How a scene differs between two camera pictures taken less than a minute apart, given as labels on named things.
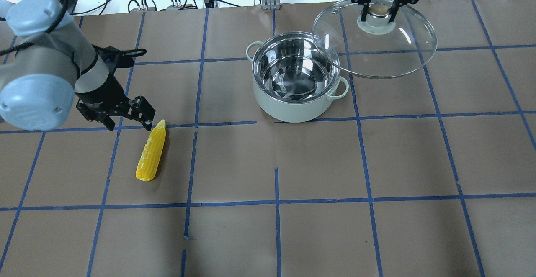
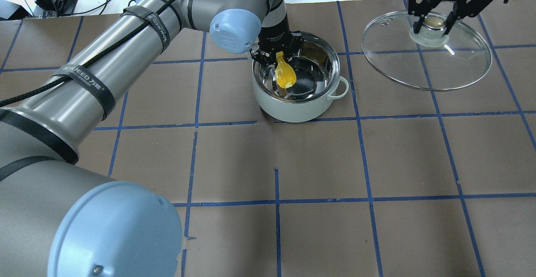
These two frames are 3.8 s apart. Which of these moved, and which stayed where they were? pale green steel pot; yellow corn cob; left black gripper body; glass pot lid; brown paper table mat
Moved: glass pot lid; left black gripper body; yellow corn cob
Stayed: brown paper table mat; pale green steel pot
